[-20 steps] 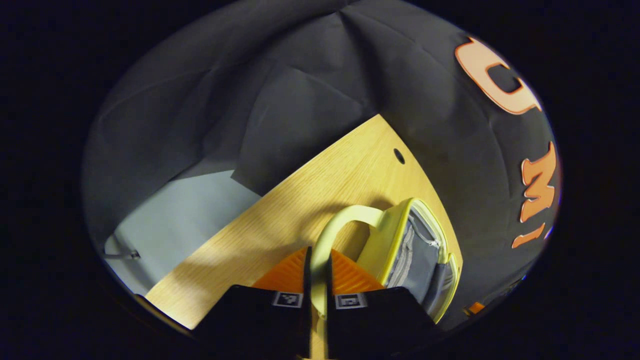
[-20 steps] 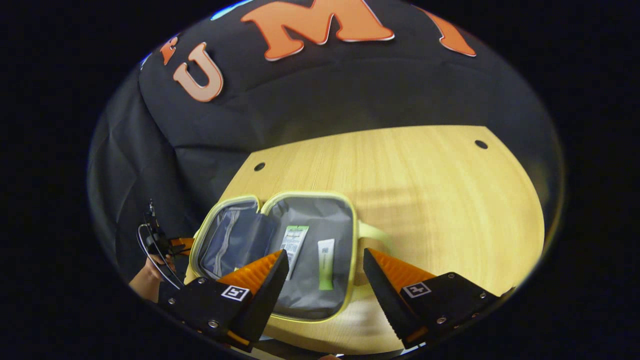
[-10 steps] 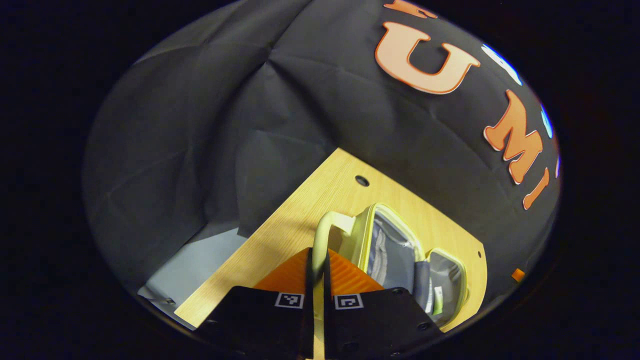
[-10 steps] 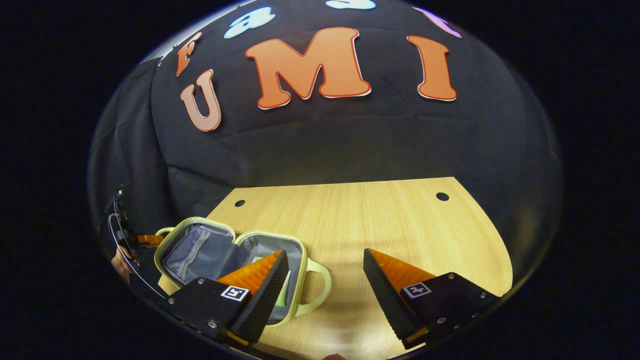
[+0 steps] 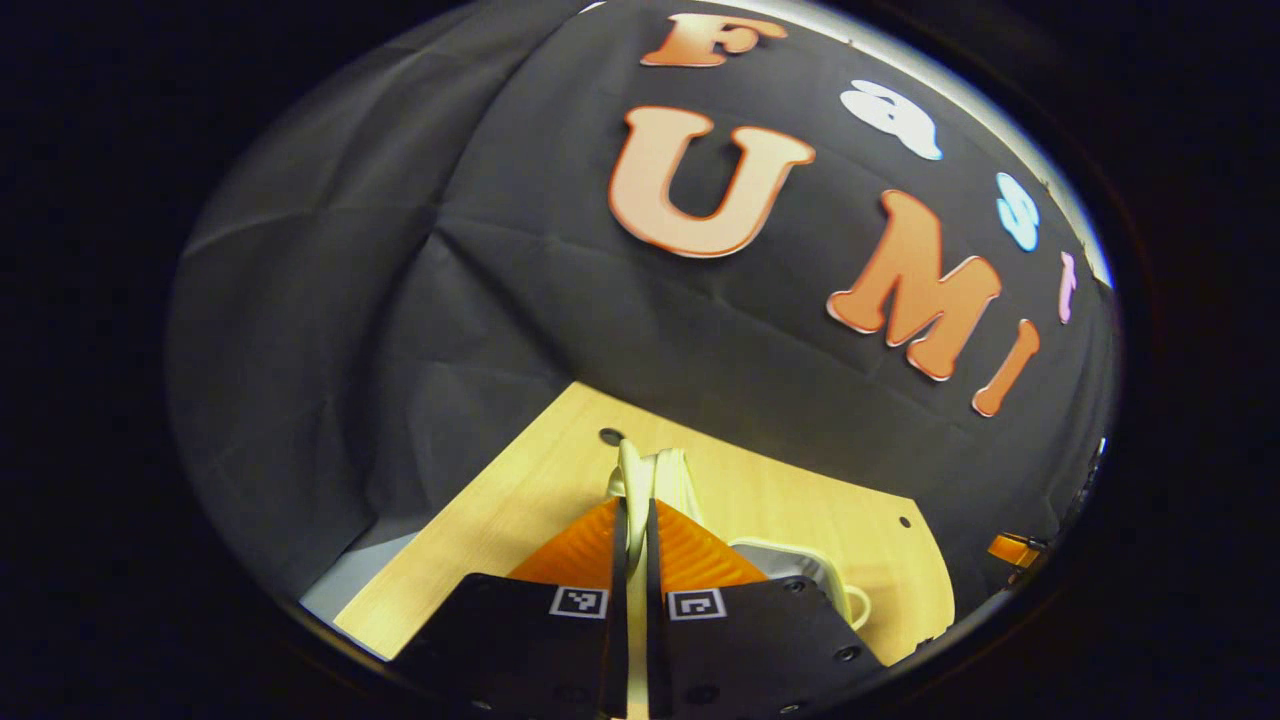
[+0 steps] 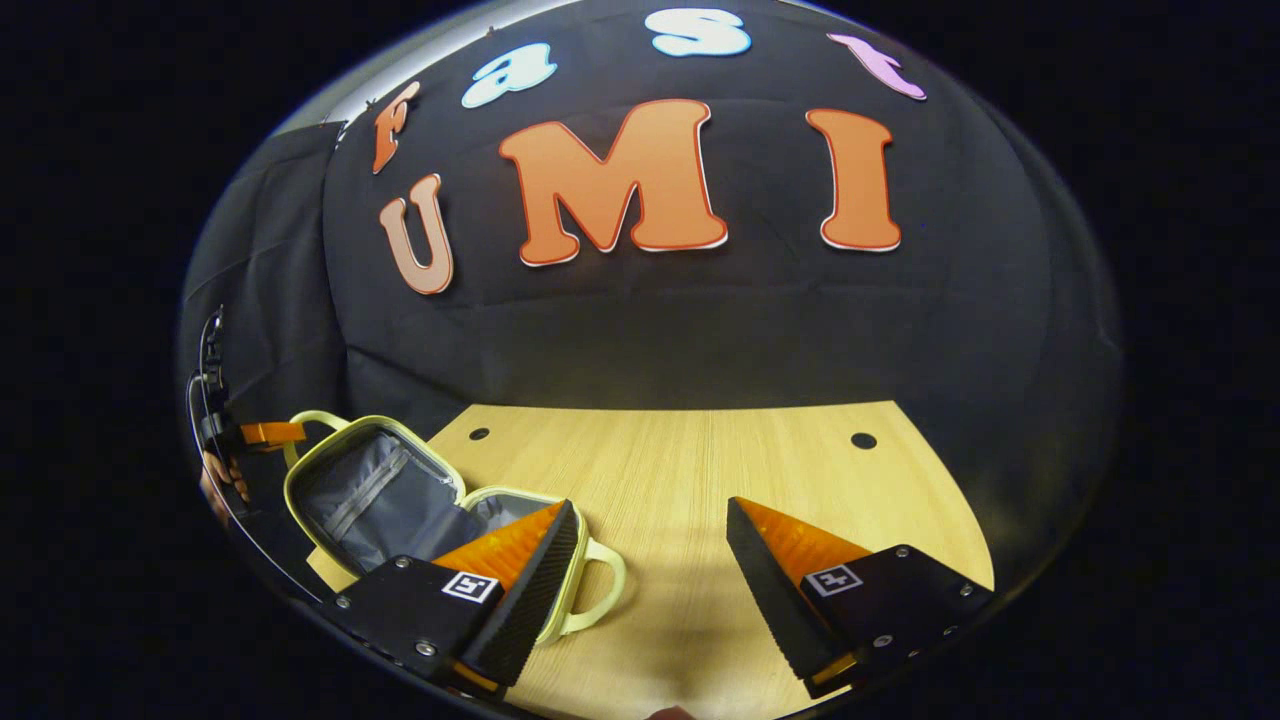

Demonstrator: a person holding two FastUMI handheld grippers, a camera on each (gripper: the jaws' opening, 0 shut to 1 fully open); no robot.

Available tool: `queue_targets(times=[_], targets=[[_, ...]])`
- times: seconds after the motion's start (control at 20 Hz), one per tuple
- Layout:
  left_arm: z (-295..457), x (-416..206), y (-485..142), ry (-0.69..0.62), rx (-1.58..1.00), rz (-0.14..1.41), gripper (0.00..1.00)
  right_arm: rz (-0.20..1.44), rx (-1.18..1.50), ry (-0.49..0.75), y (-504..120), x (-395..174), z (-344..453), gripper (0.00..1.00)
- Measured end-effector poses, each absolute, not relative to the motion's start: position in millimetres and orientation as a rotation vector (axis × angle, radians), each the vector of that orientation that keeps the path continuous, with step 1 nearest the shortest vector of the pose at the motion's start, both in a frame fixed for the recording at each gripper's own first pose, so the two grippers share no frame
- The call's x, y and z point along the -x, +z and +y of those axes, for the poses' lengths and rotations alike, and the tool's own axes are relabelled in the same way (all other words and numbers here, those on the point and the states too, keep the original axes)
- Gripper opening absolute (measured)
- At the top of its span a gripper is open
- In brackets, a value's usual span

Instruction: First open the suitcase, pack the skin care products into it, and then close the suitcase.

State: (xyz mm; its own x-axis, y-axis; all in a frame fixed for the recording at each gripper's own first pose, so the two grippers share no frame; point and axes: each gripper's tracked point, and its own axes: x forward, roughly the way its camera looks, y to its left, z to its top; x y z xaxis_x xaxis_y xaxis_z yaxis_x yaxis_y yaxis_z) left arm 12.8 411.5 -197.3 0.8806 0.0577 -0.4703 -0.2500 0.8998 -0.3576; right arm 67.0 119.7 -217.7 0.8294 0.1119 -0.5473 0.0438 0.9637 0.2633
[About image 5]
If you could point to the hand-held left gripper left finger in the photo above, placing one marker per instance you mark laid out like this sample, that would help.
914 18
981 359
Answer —
619 560

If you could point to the black backdrop cloth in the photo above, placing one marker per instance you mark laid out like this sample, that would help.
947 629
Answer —
500 300

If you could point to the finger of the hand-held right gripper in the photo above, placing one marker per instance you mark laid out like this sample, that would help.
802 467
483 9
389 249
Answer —
1010 548

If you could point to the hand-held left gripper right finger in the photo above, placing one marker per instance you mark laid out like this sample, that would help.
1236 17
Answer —
652 560

